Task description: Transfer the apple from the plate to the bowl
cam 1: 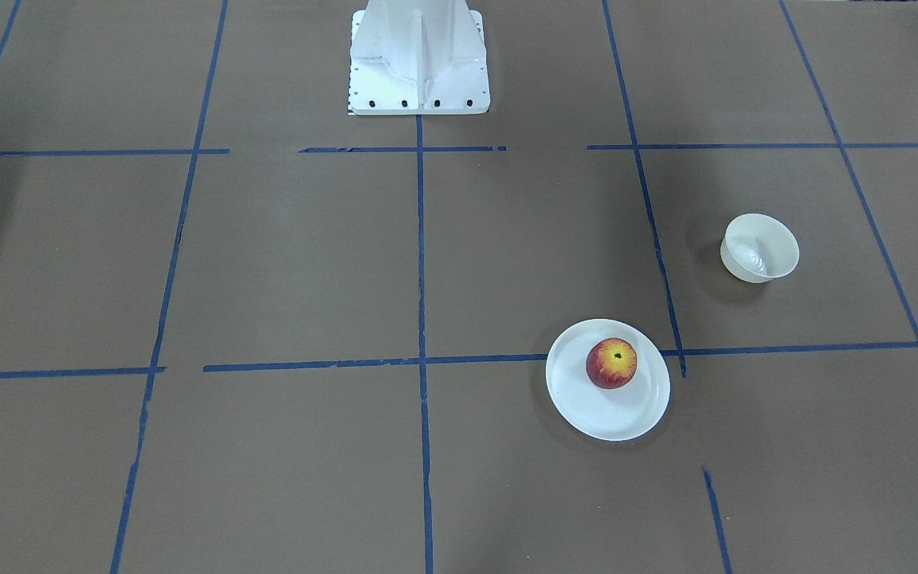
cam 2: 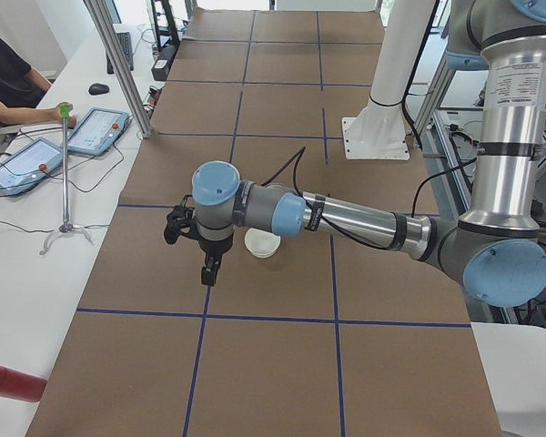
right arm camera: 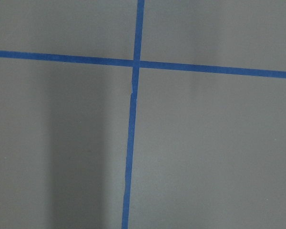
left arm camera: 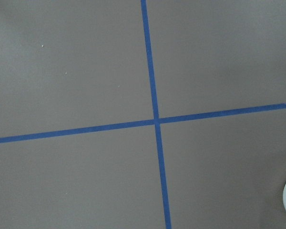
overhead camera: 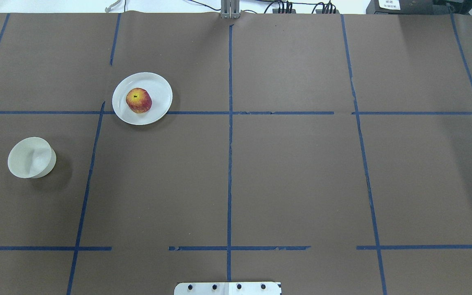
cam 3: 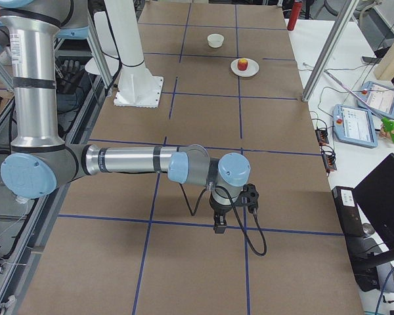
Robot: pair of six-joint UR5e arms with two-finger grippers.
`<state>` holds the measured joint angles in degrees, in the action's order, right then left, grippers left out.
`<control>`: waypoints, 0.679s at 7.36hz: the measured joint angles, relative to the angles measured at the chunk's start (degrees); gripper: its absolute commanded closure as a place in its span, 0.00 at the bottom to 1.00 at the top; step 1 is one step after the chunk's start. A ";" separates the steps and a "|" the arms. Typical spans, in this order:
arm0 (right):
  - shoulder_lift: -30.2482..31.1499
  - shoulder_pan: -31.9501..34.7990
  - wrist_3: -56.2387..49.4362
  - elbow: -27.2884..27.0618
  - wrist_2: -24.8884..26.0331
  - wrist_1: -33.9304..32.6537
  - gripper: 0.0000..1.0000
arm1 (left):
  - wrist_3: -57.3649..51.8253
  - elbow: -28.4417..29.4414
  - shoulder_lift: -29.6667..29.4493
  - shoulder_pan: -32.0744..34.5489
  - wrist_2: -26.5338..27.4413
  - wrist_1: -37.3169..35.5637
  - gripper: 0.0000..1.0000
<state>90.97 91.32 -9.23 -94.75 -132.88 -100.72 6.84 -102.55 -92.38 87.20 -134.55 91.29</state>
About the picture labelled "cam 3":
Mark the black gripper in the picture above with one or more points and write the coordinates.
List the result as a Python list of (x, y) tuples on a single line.
[(220, 209)]

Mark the red yellow apple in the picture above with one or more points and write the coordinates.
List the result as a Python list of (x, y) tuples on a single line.
[(242, 64)]

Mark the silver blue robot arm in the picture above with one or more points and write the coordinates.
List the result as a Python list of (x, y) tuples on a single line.
[(41, 161)]

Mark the white plate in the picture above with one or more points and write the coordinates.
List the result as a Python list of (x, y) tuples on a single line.
[(253, 68)]

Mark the white bowl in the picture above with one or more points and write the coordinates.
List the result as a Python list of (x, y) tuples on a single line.
[(215, 40)]

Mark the lower orange circuit board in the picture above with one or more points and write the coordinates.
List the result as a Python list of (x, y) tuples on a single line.
[(329, 161)]

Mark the orange circuit board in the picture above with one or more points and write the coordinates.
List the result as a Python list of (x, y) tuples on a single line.
[(322, 136), (329, 161)]

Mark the upper orange circuit board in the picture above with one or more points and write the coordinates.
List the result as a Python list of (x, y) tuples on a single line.
[(322, 136)]

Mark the black computer box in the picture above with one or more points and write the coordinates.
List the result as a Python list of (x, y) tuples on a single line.
[(359, 242)]

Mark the black monitor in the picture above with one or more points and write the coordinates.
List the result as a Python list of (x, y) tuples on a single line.
[(375, 196)]

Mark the near blue teach pendant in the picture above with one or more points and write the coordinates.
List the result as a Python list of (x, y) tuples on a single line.
[(353, 125)]

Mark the blue teach pendant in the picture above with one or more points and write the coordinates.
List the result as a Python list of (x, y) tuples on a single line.
[(353, 125), (379, 97)]

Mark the green grabber tool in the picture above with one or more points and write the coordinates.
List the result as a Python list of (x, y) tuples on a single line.
[(388, 126)]

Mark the far blue teach pendant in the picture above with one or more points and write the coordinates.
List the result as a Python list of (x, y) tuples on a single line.
[(379, 97)]

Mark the red bottle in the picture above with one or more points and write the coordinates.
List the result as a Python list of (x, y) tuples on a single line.
[(294, 15)]

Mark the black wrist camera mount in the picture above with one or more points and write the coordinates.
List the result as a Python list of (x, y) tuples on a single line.
[(248, 198)]

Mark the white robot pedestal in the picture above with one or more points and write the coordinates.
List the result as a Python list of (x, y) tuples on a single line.
[(136, 86)]

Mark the aluminium frame post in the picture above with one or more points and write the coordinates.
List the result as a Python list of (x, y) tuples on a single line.
[(332, 40)]

